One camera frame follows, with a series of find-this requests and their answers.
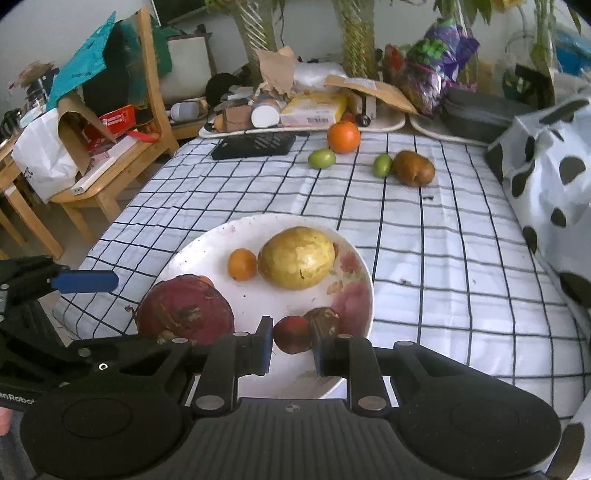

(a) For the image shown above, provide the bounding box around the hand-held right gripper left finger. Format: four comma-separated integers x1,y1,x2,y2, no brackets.
115,316,274,414

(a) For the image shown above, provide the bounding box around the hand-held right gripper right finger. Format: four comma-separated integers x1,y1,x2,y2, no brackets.
310,318,472,414

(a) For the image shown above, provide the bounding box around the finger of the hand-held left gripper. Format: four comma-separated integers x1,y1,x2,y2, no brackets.
0,256,119,306

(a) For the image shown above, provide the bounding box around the dark mangosteen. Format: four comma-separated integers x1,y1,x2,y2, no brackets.
302,307,342,340

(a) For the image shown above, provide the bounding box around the small red fruit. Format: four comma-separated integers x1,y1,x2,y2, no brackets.
272,316,314,355

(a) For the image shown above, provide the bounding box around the white floral plate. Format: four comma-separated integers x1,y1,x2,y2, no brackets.
139,213,376,401

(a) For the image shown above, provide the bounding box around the red pomegranate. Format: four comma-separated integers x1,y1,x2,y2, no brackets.
137,274,235,346

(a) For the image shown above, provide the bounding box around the yellow passion fruit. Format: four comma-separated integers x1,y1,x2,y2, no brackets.
257,226,336,291

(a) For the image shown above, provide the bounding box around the white paper bag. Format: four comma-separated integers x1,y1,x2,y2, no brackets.
11,108,79,204

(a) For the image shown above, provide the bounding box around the red box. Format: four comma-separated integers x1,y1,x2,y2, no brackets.
83,105,137,141

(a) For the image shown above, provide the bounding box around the grey cylinder bottle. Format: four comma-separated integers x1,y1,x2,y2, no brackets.
171,102,201,121

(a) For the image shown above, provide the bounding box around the brown pear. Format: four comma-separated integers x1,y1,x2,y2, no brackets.
392,150,436,188

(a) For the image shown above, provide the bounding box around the black perforated tray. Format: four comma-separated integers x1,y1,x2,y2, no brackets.
211,134,296,161

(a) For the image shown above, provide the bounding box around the wooden chair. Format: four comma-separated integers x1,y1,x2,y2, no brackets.
46,7,181,245

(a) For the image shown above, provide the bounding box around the orange tangerine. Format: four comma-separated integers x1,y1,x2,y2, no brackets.
327,121,361,154

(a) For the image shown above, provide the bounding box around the teal plastic bag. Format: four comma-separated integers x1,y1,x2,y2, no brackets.
46,11,116,112

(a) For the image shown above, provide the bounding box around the long white tray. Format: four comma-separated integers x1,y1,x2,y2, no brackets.
198,111,407,139

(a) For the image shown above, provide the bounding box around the white round jar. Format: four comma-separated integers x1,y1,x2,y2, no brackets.
252,99,282,129

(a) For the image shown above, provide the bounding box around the yellow box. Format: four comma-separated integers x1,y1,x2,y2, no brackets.
280,90,349,127

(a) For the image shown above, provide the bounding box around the brown paper envelope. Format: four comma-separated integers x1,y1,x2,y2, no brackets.
323,74,419,114

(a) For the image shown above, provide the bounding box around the white plastic bag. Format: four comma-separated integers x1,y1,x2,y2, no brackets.
293,60,347,93

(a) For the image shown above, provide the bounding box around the crumpled brown paper bag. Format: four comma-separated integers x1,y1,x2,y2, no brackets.
256,46,296,97

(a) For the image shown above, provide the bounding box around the black lidded container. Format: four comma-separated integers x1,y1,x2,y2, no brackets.
441,88,532,144

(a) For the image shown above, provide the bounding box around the cow print blanket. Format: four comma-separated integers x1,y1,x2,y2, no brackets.
485,92,591,480

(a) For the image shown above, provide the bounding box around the palm plant trunk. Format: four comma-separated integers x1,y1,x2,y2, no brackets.
332,0,379,79
231,0,278,70

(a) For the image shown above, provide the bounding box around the purple snack bag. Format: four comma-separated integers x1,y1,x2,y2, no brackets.
399,18,481,116

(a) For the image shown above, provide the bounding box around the blue plastic bag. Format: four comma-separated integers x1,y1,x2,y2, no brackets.
554,28,591,77

